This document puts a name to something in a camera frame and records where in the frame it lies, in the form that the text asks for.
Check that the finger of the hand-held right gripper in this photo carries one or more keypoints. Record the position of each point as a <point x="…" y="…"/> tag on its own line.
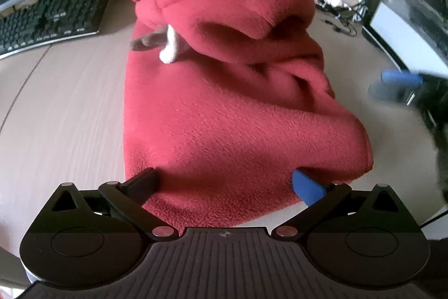
<point x="388" y="94"/>
<point x="400" y="78"/>

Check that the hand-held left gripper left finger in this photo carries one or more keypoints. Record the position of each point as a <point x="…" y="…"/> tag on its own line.
<point x="141" y="183"/>

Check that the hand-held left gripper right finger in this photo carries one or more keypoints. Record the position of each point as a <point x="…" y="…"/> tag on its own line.
<point x="308" y="188"/>

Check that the red fleece hooded garment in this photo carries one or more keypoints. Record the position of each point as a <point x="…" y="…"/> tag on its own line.
<point x="227" y="127"/>

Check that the black keyboard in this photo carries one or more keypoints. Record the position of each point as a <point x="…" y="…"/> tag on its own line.
<point x="52" y="18"/>

